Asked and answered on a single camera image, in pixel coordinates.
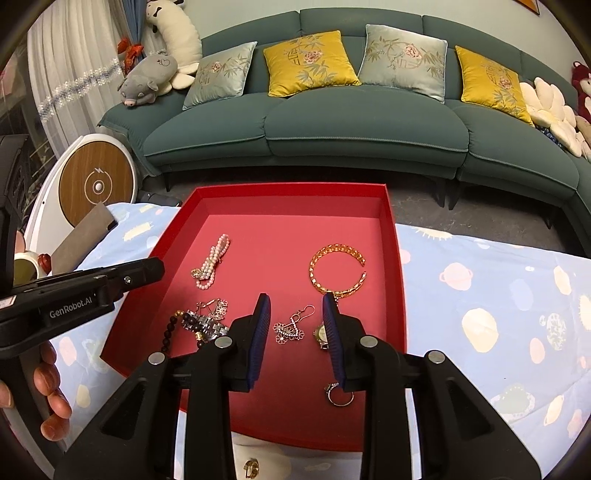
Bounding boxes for red cardboard box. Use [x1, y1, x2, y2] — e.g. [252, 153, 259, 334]
[99, 182, 411, 453]

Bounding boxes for white appliance with wooden disc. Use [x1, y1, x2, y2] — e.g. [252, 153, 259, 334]
[23, 134, 139, 259]

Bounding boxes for grey-green floral cushion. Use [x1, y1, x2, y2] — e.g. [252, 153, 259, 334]
[182, 41, 258, 112]
[358, 24, 448, 103]

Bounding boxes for red curtain bow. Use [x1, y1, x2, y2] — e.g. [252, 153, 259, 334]
[116, 38, 145, 75]

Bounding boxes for dark bead bracelet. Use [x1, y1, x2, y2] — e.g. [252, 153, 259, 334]
[159, 310, 218, 358]

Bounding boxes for blue curtain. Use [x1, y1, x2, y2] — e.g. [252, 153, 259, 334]
[122, 0, 155, 61]

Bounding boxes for cream flower-shaped cushion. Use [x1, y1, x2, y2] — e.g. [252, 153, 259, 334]
[519, 77, 591, 160]

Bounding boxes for silver beaded curtain tieback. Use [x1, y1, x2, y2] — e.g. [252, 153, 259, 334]
[37, 58, 125, 123]

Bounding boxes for grey pig plush toy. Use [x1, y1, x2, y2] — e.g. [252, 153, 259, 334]
[116, 52, 180, 109]

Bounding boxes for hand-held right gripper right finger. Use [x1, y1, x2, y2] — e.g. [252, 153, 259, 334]
[322, 293, 542, 480]

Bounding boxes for white plush toy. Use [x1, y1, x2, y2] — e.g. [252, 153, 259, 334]
[145, 0, 204, 90]

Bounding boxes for green fabric sofa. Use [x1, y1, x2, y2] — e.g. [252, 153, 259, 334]
[97, 8, 591, 232]

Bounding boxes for gold bangle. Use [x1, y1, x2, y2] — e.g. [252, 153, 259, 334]
[308, 244, 369, 300]

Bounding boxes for silver flower drop earring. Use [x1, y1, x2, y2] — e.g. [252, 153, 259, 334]
[272, 305, 317, 346]

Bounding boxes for white sheer curtain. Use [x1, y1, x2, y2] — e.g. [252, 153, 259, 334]
[25, 0, 139, 158]

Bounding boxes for yellow floral cushion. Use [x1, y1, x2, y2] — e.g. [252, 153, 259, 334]
[263, 31, 362, 99]
[455, 45, 536, 127]

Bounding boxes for blue planet-print tablecloth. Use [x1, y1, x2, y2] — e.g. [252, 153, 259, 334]
[46, 200, 591, 480]

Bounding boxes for red monkey plush toy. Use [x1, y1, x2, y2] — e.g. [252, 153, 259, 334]
[571, 61, 591, 123]

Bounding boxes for mouse-ear table mirror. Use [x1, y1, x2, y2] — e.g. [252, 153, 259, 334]
[13, 249, 40, 289]

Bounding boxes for brown notebook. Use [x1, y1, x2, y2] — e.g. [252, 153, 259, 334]
[50, 203, 118, 278]

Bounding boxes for framed wall picture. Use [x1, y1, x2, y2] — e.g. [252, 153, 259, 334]
[512, 0, 555, 17]

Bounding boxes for silver wristwatch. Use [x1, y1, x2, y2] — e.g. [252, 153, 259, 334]
[182, 311, 230, 342]

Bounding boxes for silver chain necklace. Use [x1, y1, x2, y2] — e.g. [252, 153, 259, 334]
[194, 298, 232, 322]

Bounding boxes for pearl bracelet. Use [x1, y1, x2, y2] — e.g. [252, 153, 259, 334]
[190, 233, 232, 291]

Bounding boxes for person's left hand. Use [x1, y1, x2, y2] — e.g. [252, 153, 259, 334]
[0, 342, 73, 441]

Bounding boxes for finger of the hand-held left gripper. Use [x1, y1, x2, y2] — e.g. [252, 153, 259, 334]
[95, 257, 165, 301]

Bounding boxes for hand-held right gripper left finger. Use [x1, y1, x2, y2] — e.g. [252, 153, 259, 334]
[53, 292, 273, 480]

